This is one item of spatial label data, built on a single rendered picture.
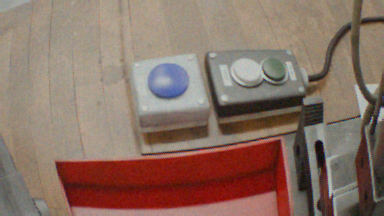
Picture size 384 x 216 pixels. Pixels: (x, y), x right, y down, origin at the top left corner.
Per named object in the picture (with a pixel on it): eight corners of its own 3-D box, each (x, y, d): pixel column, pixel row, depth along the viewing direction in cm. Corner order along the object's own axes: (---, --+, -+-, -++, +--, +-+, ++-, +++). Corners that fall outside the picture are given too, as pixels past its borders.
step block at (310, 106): (292, 147, 118) (302, 98, 110) (312, 142, 118) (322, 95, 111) (298, 190, 114) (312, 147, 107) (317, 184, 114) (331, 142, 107)
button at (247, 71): (229, 70, 121) (230, 58, 119) (256, 68, 121) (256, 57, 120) (236, 94, 119) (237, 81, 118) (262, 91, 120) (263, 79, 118)
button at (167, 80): (144, 76, 120) (145, 64, 118) (184, 70, 120) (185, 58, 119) (150, 109, 118) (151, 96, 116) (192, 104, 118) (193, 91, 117)
